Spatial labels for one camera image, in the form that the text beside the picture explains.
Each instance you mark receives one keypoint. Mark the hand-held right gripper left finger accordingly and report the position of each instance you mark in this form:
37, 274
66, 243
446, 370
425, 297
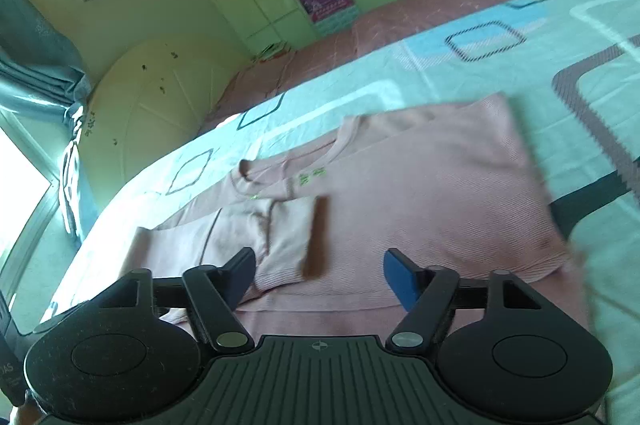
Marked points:
243, 272

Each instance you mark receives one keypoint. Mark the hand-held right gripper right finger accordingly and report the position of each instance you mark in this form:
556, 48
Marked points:
400, 277

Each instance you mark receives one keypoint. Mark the pink shirt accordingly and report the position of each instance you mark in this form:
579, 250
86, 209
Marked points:
440, 205

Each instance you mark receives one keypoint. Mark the window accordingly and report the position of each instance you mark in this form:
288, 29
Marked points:
20, 205

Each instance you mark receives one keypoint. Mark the cream bed headboard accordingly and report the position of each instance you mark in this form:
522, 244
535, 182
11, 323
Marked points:
160, 105

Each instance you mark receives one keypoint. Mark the patterned light blue bed sheet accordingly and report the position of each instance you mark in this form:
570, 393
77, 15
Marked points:
450, 65

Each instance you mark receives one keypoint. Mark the stack of books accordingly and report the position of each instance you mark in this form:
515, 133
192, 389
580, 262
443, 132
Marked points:
270, 50

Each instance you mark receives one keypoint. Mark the pink bed sheet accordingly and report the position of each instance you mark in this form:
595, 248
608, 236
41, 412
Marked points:
400, 25

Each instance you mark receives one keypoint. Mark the blue curtain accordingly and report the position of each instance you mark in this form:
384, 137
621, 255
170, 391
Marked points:
30, 55

